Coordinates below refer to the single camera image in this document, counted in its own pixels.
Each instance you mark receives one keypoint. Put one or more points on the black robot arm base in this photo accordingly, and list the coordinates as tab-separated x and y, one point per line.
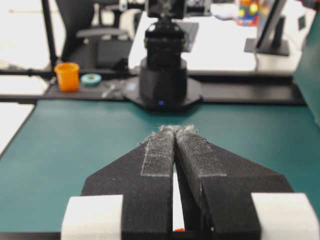
163	83

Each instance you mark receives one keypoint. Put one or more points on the black computer monitor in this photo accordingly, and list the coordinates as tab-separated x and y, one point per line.
269	30

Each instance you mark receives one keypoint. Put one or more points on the colourful box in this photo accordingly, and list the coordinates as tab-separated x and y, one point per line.
248	13

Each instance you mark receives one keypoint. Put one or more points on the orange plastic cup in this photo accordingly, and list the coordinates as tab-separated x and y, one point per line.
67	76

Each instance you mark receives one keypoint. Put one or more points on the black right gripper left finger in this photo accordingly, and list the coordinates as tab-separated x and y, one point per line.
129	199

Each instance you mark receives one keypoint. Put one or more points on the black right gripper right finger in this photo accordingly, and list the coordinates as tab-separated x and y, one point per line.
241	199

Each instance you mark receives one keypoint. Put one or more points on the teal tape roll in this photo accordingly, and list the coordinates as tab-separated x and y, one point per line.
90	79

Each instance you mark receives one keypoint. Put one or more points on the black office chair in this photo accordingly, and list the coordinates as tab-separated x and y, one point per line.
91	46

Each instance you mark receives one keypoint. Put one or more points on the black vertical pole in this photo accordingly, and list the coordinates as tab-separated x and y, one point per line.
49	33

